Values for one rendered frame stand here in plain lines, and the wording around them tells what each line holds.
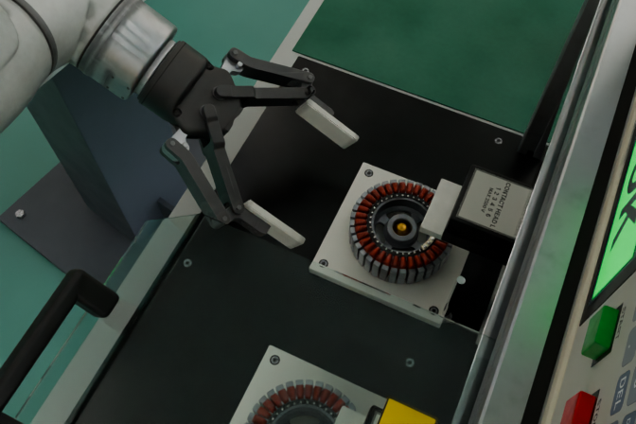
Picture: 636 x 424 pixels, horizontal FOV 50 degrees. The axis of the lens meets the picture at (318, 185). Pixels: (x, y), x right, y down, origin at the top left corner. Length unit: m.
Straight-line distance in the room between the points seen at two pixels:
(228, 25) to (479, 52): 1.17
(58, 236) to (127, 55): 1.10
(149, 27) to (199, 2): 1.45
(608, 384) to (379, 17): 0.77
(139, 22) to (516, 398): 0.47
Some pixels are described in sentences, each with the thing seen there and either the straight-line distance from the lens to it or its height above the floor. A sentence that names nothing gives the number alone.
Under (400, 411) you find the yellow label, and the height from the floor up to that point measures 1.07.
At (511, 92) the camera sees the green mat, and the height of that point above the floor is 0.75.
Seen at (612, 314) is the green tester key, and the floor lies 1.19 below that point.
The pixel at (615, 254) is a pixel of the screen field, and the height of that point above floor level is 1.16.
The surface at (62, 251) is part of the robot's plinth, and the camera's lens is 1.70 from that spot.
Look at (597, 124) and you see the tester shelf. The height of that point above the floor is 1.12.
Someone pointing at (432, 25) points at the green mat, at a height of 0.75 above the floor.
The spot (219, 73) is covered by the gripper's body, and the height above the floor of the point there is 0.92.
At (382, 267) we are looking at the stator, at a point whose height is 0.81.
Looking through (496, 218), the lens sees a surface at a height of 0.92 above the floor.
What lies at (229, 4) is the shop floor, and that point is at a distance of 2.09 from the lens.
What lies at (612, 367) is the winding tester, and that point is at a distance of 0.29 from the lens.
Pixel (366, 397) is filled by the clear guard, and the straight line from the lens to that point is 0.41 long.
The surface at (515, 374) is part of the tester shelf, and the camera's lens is 0.37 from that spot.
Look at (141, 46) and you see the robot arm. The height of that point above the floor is 0.99.
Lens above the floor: 1.46
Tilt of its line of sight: 60 degrees down
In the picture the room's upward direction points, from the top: straight up
